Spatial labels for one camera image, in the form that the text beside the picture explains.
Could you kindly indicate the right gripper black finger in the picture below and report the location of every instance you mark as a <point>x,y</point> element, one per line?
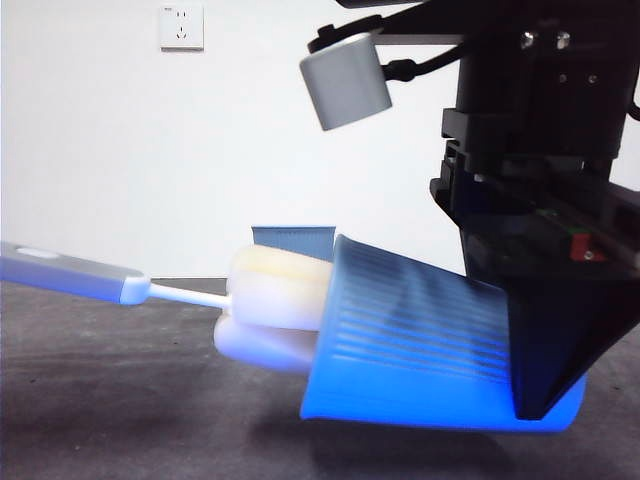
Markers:
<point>560,330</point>

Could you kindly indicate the blue ribbed plastic cup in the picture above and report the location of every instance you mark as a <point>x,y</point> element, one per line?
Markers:
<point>295,237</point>
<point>410,360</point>

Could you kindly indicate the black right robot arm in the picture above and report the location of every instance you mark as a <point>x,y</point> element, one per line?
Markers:
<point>525,100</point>

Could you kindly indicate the right wrist grey camera box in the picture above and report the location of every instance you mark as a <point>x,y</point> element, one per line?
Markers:
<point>345,80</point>

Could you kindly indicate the white wall socket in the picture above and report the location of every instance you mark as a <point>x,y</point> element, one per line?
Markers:
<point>182,27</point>

